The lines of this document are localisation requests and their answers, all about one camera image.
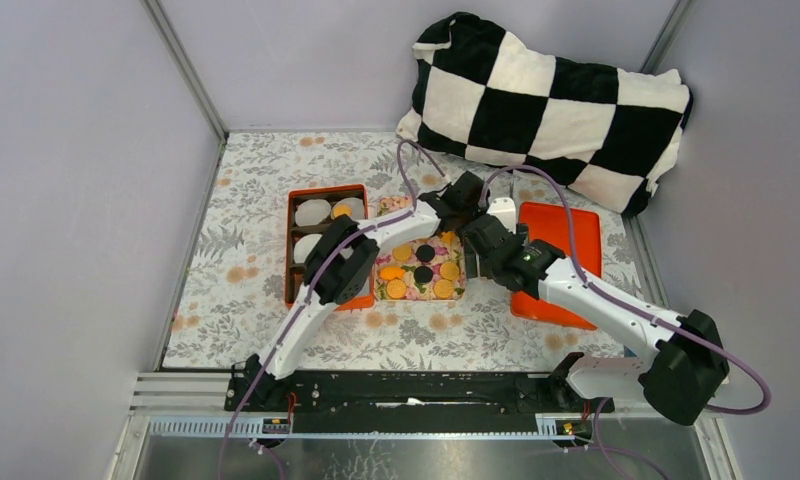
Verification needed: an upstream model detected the orange fish shaped cookie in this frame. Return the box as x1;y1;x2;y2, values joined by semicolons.
379;266;406;282
440;231;456;246

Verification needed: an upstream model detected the floral cookie tray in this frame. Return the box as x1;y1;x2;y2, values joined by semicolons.
374;233;466;301

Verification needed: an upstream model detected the round swirl butter cookie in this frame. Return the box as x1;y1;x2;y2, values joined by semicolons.
331;203;352;219

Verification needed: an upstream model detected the orange compartment cookie box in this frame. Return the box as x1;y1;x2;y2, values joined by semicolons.
283;184;369;307

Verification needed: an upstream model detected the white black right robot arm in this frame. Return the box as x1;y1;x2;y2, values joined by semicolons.
460;214;729;426

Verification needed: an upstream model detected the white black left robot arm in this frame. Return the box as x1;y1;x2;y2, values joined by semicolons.
245;172;487;411

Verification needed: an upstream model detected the orange box lid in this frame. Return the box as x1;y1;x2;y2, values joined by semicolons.
511;202;603;331

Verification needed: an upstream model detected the black sandwich cookie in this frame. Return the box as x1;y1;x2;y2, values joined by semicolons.
415;244;436;264
413;265;434;285

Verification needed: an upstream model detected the round tan biscuit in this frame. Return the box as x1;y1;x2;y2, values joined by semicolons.
439;261;461;281
386;279;408;300
392;244;413;263
433;278;455;300

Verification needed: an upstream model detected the white paper cupcake liner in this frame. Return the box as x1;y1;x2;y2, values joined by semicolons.
334;197;366;220
294;199;332;227
292;234;322;264

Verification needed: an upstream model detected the black white checkered pillow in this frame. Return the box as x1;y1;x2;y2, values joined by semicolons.
397;12;693;216

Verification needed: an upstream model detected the floral table mat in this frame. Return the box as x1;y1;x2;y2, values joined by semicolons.
163;132;624;372

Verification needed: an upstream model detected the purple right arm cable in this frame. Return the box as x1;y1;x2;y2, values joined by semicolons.
478;164;772;480

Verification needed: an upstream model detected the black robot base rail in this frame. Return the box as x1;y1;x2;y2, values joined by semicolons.
223;367;615;434

